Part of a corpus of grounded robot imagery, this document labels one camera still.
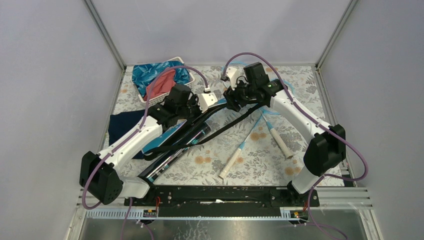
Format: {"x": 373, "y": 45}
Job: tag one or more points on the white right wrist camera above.
{"x": 230, "y": 74}

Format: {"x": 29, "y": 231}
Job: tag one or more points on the teal leaf-patterned cloth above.
{"x": 144, "y": 74}

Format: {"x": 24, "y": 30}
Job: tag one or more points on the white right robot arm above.
{"x": 326, "y": 144}

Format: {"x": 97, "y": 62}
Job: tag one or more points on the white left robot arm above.
{"x": 100, "y": 172}

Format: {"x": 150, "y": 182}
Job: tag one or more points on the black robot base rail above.
{"x": 208, "y": 201}

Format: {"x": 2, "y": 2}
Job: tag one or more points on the salmon pink towel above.
{"x": 163, "y": 85}

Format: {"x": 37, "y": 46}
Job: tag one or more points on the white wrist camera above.
{"x": 206, "y": 100}
{"x": 230, "y": 74}

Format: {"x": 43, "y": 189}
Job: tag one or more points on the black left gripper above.
{"x": 194, "y": 100}

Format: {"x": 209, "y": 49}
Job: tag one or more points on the navy blue cloth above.
{"x": 121, "y": 123}

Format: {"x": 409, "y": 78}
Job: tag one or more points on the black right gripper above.
{"x": 231, "y": 95}

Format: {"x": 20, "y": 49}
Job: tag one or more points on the floral patterned table mat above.
{"x": 261, "y": 162}

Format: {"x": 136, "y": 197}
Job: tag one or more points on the blue racket cover bag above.
{"x": 173, "y": 136}

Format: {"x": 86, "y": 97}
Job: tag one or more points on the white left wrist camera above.
{"x": 206, "y": 100}

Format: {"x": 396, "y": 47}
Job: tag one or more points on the black shuttlecock tube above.
{"x": 165, "y": 160}

